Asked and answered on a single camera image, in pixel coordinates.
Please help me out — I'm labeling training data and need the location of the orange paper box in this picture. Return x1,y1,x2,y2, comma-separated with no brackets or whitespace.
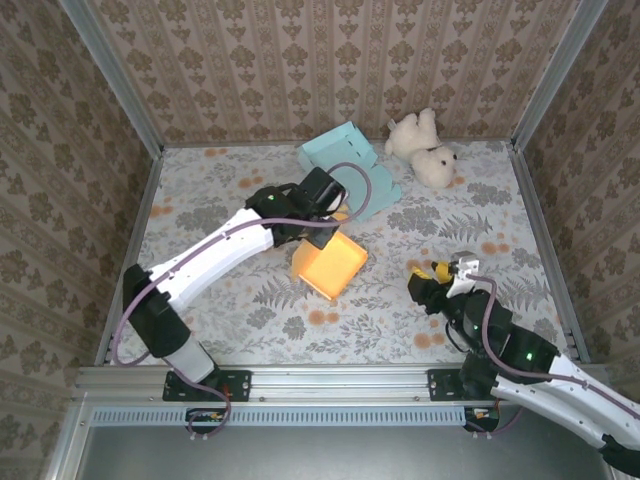
291,229,370,303

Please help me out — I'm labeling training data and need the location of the teal paper box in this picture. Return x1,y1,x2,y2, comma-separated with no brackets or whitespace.
298,121,403,223

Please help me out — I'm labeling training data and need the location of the floral table cover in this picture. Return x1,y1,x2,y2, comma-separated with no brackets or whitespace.
107,141,576,367

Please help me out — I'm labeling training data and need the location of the white plush bear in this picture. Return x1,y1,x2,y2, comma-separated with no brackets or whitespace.
383,107,461,190

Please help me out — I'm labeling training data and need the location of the grey metal sheet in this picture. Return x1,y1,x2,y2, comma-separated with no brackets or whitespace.
74,424,617,480

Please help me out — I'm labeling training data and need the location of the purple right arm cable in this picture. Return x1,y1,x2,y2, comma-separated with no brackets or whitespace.
464,272,640,441

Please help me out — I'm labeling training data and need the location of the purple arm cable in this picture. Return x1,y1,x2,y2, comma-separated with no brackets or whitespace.
464,272,640,441
110,162,374,444

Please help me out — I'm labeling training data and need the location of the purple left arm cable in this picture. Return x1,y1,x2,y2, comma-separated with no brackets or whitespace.
110,162,374,444

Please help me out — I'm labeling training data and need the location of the black cable connector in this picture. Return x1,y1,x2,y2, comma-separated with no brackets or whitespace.
463,405,501,434
185,407,227,435

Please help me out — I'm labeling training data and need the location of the aluminium side rail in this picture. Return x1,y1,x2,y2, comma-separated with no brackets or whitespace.
509,144,592,365
94,149,165,367

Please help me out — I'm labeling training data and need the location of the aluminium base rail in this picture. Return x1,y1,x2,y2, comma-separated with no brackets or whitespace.
74,364,612,403

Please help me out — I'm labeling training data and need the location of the grey slotted cable duct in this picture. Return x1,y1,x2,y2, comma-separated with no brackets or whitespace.
91,405,471,428

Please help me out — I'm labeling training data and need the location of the aluminium frame post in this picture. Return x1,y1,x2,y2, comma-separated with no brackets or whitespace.
58,0,165,157
510,0,611,151

